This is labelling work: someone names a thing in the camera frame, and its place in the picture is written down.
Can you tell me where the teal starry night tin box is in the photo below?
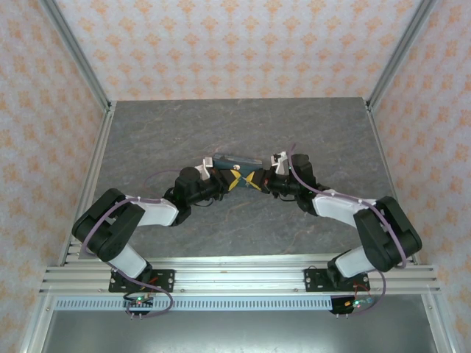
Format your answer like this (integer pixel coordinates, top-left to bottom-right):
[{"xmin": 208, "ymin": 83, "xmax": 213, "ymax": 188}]
[{"xmin": 212, "ymin": 153, "xmax": 266, "ymax": 193}]

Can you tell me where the aluminium base beam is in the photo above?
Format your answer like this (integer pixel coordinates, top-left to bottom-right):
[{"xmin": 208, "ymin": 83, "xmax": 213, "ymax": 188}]
[{"xmin": 38, "ymin": 257, "xmax": 442, "ymax": 296}]

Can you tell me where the grey metal panel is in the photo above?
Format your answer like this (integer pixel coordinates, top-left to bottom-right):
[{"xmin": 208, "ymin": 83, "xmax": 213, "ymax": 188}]
[{"xmin": 38, "ymin": 309, "xmax": 439, "ymax": 353}]

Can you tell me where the aluminium table side rail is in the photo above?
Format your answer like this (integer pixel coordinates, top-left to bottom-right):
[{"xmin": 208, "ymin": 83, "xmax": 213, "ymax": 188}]
[
  {"xmin": 58, "ymin": 101, "xmax": 117, "ymax": 266},
  {"xmin": 366, "ymin": 99, "xmax": 420, "ymax": 265}
]

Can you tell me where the slotted grey cable duct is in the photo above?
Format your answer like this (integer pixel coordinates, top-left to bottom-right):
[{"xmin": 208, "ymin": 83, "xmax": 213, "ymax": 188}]
[{"xmin": 54, "ymin": 296, "xmax": 431, "ymax": 312}]

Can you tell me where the aluminium corner post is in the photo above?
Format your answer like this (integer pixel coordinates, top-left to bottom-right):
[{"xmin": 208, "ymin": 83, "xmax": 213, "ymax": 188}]
[
  {"xmin": 38, "ymin": 0, "xmax": 113, "ymax": 111},
  {"xmin": 366, "ymin": 0, "xmax": 439, "ymax": 111}
]

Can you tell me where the aluminium frame leg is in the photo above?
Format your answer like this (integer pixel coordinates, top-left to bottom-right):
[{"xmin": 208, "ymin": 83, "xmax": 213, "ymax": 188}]
[
  {"xmin": 18, "ymin": 293, "xmax": 58, "ymax": 353},
  {"xmin": 421, "ymin": 293, "xmax": 456, "ymax": 353}
]

